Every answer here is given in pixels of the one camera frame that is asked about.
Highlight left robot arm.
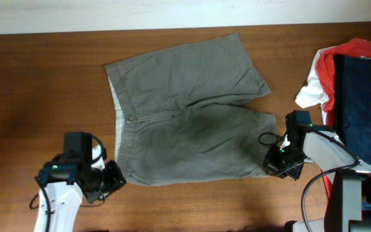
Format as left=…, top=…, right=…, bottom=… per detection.
left=34, top=131, right=126, bottom=232

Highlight navy blue folded garment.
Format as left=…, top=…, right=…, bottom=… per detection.
left=340, top=56, right=371, bottom=165

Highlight grey shorts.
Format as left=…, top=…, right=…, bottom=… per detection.
left=105, top=34, right=276, bottom=186

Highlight red folded garment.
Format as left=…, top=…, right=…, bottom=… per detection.
left=315, top=37, right=371, bottom=200

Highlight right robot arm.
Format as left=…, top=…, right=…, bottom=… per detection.
left=263, top=110, right=371, bottom=232

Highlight black folded garment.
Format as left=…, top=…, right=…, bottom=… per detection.
left=334, top=54, right=345, bottom=142

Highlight white folded garment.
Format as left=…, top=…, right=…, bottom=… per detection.
left=294, top=47, right=334, bottom=128

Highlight right black cable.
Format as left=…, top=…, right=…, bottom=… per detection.
left=257, top=125, right=360, bottom=232

